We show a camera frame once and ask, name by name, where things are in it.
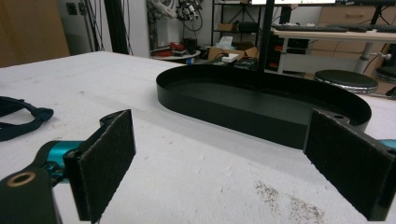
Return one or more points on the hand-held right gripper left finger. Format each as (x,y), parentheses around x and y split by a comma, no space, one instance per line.
(102,161)

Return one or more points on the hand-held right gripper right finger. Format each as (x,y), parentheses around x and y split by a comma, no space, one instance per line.
(348,161)

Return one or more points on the black oval metal tray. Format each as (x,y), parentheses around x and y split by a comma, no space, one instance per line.
(236,105)

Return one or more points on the black round stool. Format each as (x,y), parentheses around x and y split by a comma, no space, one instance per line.
(345,79)

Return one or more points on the light wooden desk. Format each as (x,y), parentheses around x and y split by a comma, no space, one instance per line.
(336,36)

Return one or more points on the round white side table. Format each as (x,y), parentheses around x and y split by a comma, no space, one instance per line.
(177,56)

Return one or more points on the black metal stand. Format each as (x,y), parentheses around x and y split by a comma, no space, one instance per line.
(115,28)

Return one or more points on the black keyboard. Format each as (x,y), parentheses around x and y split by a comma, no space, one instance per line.
(308,28)
(373,28)

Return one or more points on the red tool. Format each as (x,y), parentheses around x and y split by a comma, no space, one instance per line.
(176,46)

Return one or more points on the light wooden drawer cabinet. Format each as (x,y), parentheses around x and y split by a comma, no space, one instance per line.
(345,15)

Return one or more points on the brown wooden panel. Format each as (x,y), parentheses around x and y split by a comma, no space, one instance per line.
(31,31)

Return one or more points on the black vertical pole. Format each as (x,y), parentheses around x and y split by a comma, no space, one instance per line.
(265,37)

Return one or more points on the small white box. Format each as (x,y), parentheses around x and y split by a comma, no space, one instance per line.
(230,57)

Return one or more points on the open cardboard box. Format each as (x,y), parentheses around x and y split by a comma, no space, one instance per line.
(218,51)

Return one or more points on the computer monitor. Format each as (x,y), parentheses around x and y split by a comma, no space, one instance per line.
(292,2)

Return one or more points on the black metal shelf rack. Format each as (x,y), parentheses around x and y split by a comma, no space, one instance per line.
(236,28)

